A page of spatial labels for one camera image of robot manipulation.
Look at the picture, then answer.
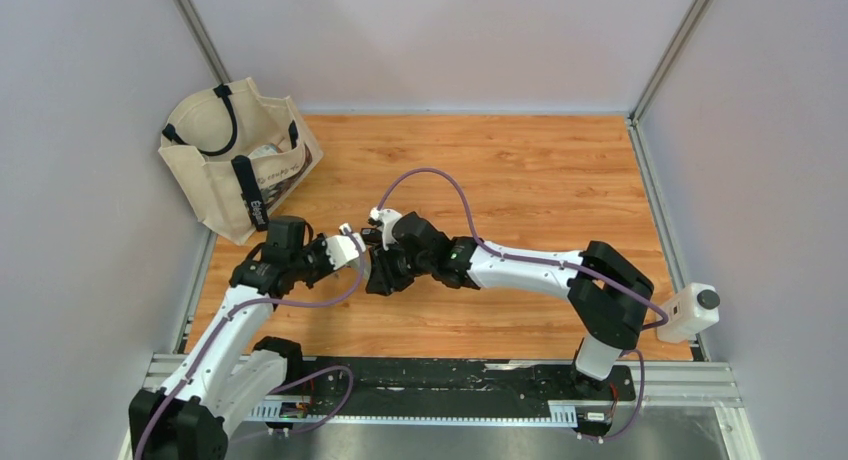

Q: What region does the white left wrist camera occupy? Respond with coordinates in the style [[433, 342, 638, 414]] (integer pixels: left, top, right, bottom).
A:
[[326, 223, 369, 275]]

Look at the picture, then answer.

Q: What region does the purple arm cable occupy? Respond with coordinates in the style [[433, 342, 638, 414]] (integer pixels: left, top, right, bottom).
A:
[[132, 228, 368, 460], [376, 168, 670, 444]]

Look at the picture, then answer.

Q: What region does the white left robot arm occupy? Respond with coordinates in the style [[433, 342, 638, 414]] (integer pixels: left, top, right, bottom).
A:
[[128, 216, 367, 459]]

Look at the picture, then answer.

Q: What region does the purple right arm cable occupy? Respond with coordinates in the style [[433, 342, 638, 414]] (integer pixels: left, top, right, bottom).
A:
[[376, 168, 670, 444]]

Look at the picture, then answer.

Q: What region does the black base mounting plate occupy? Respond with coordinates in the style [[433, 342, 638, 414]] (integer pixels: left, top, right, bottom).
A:
[[250, 357, 644, 437]]

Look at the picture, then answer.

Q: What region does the beige canvas tote bag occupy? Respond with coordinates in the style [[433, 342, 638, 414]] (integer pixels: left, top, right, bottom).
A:
[[158, 77, 324, 245]]

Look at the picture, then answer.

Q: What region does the aluminium frame rail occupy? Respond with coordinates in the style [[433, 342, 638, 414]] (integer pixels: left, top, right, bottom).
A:
[[142, 352, 743, 428]]

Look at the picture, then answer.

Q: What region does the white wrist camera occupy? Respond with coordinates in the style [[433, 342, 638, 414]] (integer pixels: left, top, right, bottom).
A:
[[369, 207, 403, 250], [326, 223, 369, 275]]

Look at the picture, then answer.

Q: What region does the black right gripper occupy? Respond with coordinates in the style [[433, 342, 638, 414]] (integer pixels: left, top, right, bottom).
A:
[[367, 238, 434, 299]]

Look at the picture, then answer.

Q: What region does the white box with black knob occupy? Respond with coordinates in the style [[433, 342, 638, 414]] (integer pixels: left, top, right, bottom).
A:
[[656, 282, 721, 343]]

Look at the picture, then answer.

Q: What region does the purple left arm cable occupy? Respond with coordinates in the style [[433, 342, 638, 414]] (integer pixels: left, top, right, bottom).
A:
[[132, 228, 368, 460]]

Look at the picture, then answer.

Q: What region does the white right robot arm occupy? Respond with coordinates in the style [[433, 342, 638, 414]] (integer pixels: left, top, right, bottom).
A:
[[361, 209, 654, 399]]

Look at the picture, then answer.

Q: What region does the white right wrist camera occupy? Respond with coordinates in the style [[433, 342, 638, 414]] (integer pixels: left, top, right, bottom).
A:
[[369, 207, 403, 250]]

